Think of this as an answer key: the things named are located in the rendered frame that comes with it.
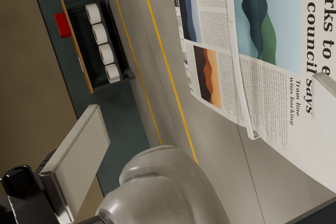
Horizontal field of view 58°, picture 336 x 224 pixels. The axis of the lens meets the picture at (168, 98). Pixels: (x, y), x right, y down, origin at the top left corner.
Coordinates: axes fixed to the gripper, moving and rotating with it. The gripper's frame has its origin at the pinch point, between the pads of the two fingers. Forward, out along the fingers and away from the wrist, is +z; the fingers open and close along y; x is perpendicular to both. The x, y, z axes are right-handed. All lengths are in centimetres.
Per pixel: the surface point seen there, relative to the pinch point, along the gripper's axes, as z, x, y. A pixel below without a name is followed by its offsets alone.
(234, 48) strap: 18.7, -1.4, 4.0
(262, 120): 17.4, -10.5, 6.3
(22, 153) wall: 472, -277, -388
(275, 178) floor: 183, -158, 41
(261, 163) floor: 197, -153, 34
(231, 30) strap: 18.8, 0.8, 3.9
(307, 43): 10.6, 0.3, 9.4
